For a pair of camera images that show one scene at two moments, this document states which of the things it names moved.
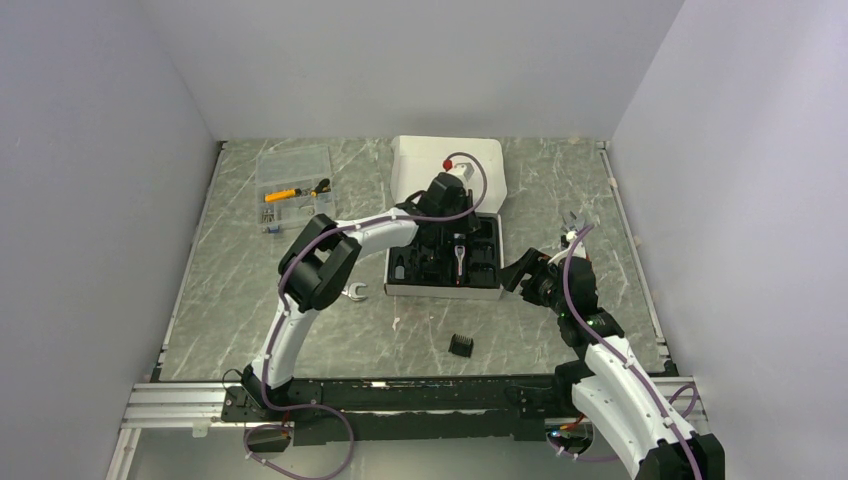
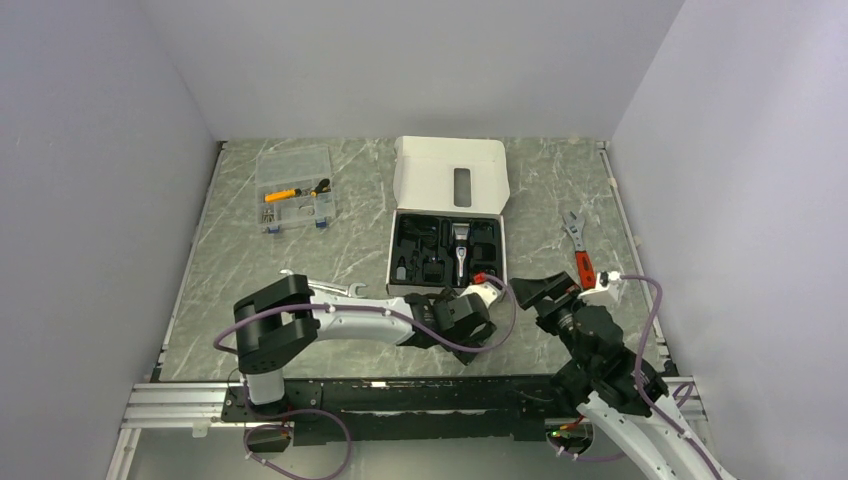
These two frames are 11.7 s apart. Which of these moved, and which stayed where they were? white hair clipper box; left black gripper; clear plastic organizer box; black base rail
Moved: left black gripper
Stayed: clear plastic organizer box; black base rail; white hair clipper box
